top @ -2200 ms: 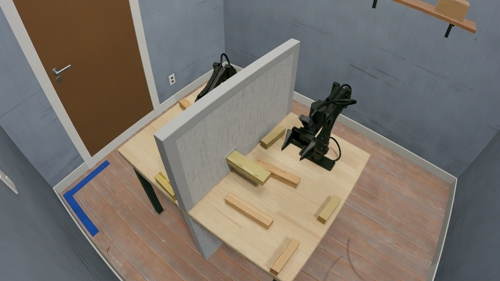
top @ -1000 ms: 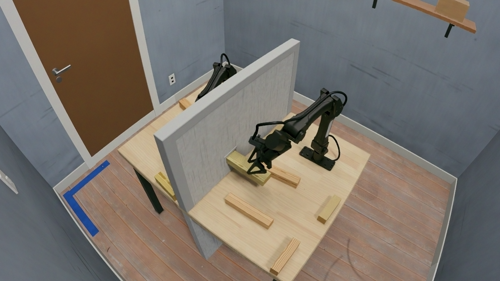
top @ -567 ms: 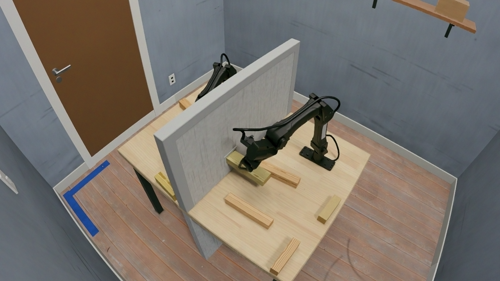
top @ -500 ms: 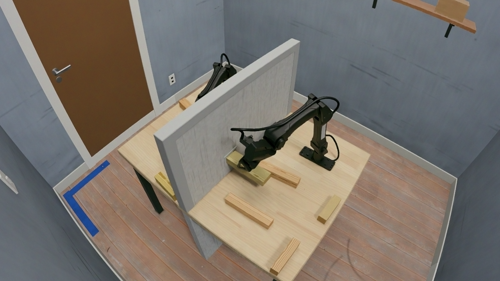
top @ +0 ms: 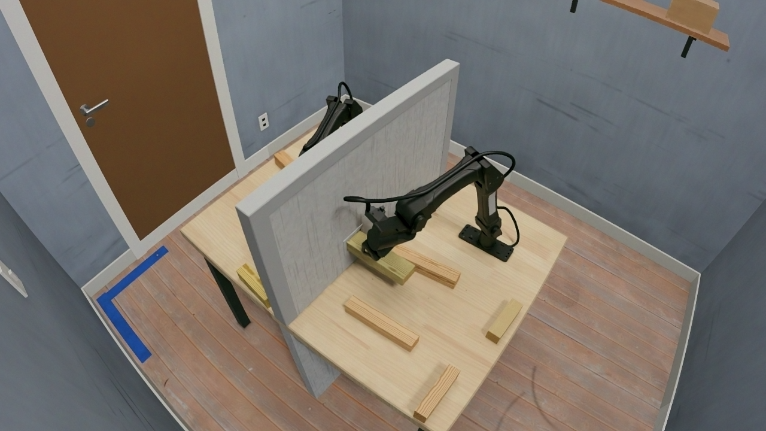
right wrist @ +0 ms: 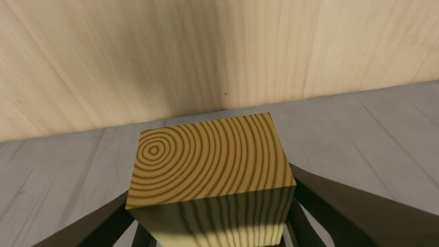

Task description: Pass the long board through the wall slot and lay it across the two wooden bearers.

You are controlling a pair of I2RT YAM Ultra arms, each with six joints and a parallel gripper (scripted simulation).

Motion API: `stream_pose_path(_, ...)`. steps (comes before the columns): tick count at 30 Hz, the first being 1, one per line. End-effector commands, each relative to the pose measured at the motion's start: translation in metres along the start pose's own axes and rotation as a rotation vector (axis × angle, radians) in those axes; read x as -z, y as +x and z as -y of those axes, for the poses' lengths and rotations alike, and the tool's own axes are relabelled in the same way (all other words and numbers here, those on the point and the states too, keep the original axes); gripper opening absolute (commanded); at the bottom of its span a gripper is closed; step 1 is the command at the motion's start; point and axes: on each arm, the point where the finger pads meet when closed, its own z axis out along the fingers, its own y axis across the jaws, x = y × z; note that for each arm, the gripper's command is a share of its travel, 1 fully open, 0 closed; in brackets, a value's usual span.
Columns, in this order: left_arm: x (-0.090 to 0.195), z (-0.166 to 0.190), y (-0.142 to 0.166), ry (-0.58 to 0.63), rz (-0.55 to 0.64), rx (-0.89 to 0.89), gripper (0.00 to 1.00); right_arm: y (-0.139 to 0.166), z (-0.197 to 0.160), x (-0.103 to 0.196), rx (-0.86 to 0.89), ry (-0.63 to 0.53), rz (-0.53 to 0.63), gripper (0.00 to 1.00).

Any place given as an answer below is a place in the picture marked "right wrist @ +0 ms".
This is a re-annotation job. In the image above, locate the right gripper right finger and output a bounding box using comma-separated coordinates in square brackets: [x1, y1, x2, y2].
[286, 162, 439, 247]

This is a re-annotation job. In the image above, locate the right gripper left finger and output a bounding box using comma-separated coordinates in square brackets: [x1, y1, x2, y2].
[31, 190, 157, 247]

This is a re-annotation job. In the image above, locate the grey panel wall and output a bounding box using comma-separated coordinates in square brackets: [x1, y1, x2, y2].
[0, 80, 439, 247]

